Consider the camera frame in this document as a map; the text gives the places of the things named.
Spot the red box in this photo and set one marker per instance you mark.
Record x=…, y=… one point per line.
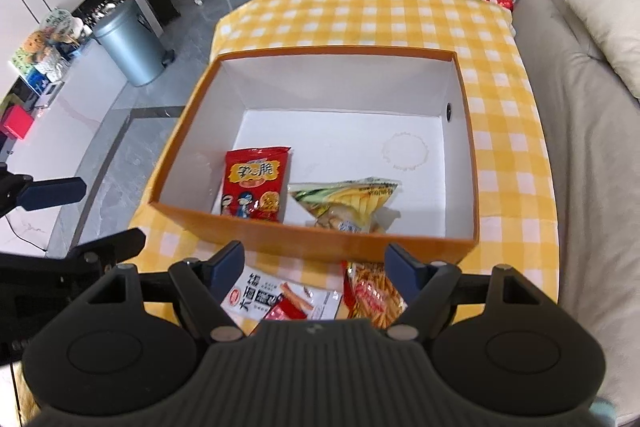
x=15, y=122

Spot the pile of snack boxes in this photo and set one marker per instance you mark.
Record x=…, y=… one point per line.
x=47, y=47

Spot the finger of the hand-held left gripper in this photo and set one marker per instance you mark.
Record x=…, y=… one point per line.
x=117, y=247
x=55, y=193

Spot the white low cabinet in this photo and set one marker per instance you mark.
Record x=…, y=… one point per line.
x=75, y=122

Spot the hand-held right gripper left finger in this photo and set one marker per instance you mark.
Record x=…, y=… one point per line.
x=227, y=268

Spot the red cartoon snack packet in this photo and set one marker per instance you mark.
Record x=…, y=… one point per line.
x=255, y=182

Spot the beige cushion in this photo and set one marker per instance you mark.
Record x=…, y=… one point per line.
x=610, y=22

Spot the grey pedal trash can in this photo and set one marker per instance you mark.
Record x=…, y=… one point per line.
x=130, y=42

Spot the clear yellow-green snack packet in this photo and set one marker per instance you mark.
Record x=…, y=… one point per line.
x=350, y=202

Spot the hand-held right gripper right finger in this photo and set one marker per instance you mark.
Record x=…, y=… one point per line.
x=402, y=274

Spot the beige sofa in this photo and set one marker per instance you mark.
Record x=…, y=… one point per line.
x=590, y=207

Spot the white cardboard box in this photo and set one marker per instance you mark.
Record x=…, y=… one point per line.
x=325, y=137

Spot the white snack packet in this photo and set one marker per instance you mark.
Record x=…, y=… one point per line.
x=270, y=294

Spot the shrimp stick snack packet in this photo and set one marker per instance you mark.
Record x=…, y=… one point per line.
x=370, y=302

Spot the yellow checked tablecloth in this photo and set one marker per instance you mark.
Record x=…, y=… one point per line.
x=350, y=22

